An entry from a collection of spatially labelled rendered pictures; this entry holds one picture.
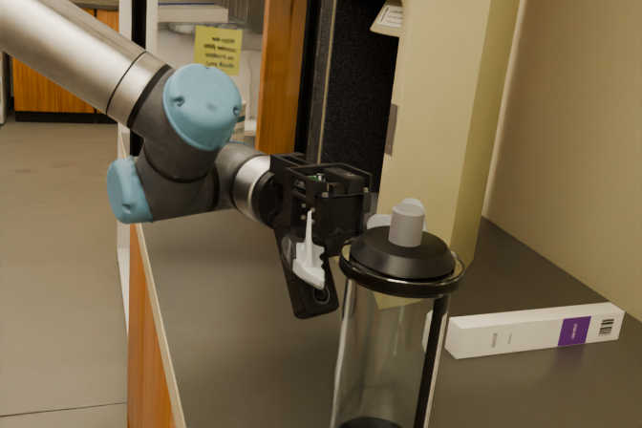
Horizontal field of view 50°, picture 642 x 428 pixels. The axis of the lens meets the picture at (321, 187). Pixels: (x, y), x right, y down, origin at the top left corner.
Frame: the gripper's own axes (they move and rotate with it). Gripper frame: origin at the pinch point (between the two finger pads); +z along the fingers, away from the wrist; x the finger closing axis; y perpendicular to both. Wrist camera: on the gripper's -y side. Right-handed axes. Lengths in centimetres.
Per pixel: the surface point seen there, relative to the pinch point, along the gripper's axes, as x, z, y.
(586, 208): 65, -25, -8
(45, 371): 7, -180, -104
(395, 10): 26.9, -35.3, 22.9
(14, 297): 8, -238, -101
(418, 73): 23.0, -24.9, 15.2
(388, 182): 21.1, -26.6, 0.1
